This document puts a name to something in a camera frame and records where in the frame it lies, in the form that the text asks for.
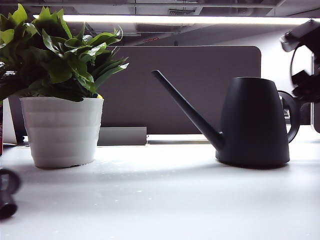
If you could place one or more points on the ceiling air vent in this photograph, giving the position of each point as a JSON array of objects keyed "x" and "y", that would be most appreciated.
[{"x": 181, "y": 12}]

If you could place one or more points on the long ceiling light strip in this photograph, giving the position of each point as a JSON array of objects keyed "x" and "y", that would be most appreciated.
[{"x": 175, "y": 19}]

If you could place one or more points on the white leaning board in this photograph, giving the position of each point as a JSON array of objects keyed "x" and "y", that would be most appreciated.
[{"x": 9, "y": 125}]

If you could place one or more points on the yellow plant tag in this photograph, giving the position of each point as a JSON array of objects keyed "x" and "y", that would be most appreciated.
[{"x": 100, "y": 96}]

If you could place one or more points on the dark grey watering can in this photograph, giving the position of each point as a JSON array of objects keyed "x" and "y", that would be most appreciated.
[{"x": 252, "y": 125}]

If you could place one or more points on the red object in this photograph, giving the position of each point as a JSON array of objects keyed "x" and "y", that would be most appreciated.
[{"x": 1, "y": 135}]

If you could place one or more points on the dark divider panel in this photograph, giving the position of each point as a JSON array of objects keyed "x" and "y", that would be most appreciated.
[{"x": 21, "y": 120}]

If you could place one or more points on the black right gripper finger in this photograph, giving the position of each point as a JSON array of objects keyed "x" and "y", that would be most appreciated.
[
  {"x": 300, "y": 35},
  {"x": 306, "y": 86}
]

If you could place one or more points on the grey desk partition panel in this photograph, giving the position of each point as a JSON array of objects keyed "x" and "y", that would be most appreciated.
[{"x": 150, "y": 105}]

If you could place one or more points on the red illuminated sign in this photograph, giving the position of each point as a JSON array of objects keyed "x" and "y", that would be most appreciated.
[{"x": 152, "y": 39}]

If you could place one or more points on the green leafy plant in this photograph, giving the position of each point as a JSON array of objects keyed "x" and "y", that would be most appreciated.
[{"x": 57, "y": 70}]

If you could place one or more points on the white ribbed plant pot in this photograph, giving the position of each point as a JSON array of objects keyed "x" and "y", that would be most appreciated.
[{"x": 62, "y": 130}]

